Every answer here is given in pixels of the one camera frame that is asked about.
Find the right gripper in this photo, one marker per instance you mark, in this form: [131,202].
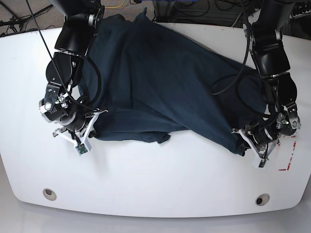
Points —
[80,129]

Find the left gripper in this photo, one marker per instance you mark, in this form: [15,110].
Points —
[261,143]

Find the dark navy T-shirt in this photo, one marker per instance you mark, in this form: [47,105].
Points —
[156,81]

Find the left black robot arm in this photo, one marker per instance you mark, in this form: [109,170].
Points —
[264,43]

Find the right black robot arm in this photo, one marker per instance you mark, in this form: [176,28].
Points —
[64,72]

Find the red tape rectangle marking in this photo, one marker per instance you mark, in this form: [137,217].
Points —
[286,152]

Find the black tripod stand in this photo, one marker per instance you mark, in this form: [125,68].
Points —
[15,23]

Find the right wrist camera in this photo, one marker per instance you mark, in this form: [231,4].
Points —
[83,148]

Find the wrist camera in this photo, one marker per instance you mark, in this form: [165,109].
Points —
[83,148]
[259,162]

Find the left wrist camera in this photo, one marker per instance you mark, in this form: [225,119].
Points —
[259,162]

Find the right table cable grommet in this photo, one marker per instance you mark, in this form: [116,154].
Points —
[262,199]

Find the table cable grommet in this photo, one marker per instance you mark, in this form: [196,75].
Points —
[49,194]
[262,199]

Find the left table cable grommet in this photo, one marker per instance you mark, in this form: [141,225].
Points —
[49,194]

